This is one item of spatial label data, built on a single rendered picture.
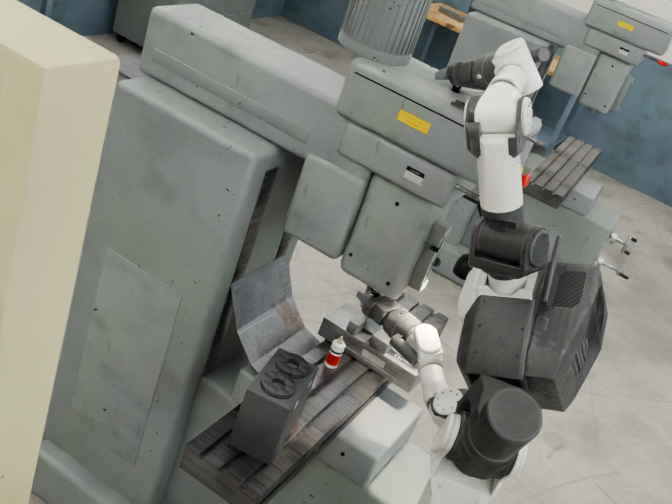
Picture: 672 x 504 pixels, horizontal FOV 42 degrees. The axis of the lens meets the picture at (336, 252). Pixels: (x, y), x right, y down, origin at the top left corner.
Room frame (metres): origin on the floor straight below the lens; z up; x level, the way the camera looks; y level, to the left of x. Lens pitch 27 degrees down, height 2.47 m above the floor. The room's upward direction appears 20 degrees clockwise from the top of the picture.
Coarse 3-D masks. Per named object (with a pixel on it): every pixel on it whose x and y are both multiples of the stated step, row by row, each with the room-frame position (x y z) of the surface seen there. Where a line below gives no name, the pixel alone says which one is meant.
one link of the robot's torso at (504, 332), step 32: (480, 288) 1.74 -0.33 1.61; (512, 288) 1.73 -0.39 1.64; (544, 288) 1.72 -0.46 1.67; (576, 288) 1.74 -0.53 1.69; (480, 320) 1.69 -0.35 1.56; (512, 320) 1.68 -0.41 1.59; (544, 320) 1.68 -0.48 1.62; (576, 320) 1.67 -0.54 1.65; (480, 352) 1.63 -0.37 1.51; (512, 352) 1.62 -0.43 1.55; (544, 352) 1.61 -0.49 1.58; (576, 352) 1.66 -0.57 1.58; (512, 384) 1.61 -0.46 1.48; (544, 384) 1.59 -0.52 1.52; (576, 384) 1.68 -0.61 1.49
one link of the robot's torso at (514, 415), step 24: (480, 384) 1.52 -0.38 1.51; (504, 384) 1.55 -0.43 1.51; (456, 408) 1.63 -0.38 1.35; (480, 408) 1.45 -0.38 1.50; (504, 408) 1.42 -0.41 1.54; (528, 408) 1.43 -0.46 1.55; (480, 432) 1.42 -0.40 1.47; (504, 432) 1.38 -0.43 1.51; (528, 432) 1.39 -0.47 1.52; (480, 456) 1.44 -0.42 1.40; (504, 456) 1.42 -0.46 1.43
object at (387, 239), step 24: (384, 192) 2.11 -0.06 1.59; (408, 192) 2.09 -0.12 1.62; (360, 216) 2.12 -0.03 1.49; (384, 216) 2.10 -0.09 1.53; (408, 216) 2.08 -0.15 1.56; (432, 216) 2.10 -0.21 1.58; (360, 240) 2.11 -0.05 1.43; (384, 240) 2.09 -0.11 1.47; (408, 240) 2.07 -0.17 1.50; (360, 264) 2.10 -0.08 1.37; (384, 264) 2.08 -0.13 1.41; (408, 264) 2.08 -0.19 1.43; (384, 288) 2.07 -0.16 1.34
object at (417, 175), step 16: (352, 128) 2.14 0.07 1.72; (352, 144) 2.13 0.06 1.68; (368, 144) 2.12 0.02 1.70; (384, 144) 2.10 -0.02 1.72; (352, 160) 2.13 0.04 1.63; (368, 160) 2.11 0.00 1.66; (384, 160) 2.10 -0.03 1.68; (400, 160) 2.08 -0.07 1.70; (416, 160) 2.07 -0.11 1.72; (384, 176) 2.09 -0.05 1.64; (400, 176) 2.08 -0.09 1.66; (416, 176) 2.06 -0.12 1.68; (432, 176) 2.05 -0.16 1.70; (448, 176) 2.04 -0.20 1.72; (416, 192) 2.06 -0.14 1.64; (432, 192) 2.04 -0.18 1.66; (448, 192) 2.03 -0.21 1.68
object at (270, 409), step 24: (288, 360) 1.85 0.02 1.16; (264, 384) 1.72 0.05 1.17; (288, 384) 1.75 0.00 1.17; (240, 408) 1.69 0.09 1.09; (264, 408) 1.68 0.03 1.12; (288, 408) 1.68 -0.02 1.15; (240, 432) 1.69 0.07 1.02; (264, 432) 1.68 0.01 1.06; (288, 432) 1.79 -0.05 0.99; (264, 456) 1.68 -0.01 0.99
